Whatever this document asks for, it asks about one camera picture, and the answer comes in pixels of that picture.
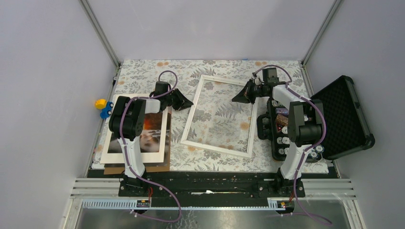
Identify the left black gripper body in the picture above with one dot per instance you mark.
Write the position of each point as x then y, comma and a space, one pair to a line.
170, 98

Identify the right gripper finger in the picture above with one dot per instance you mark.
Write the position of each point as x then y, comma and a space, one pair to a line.
244, 99
247, 89

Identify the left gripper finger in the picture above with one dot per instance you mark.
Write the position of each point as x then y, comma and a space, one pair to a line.
178, 97
181, 105

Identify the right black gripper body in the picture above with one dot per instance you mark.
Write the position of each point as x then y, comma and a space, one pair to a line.
257, 91

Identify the white picture frame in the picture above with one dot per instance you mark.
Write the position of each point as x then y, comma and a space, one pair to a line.
215, 123

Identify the sunset photo with white mat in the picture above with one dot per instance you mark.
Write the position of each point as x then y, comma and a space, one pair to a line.
154, 141

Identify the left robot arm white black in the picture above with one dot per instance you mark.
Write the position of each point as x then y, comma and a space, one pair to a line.
127, 121

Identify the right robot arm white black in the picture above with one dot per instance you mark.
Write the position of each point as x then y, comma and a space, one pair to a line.
306, 126

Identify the brown playing card box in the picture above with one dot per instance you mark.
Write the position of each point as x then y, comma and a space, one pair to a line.
281, 120

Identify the floral patterned table mat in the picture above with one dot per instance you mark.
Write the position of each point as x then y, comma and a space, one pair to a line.
140, 76

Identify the yellow blue toy car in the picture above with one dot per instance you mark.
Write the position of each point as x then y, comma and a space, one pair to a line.
105, 107

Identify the brown backing board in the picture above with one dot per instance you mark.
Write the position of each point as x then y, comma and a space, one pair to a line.
115, 169

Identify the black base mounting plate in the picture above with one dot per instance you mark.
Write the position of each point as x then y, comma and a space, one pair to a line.
210, 189

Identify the black foam lined case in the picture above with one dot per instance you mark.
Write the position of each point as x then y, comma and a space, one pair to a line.
347, 129

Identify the aluminium rail frame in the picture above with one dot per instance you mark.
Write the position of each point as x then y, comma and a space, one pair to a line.
105, 193

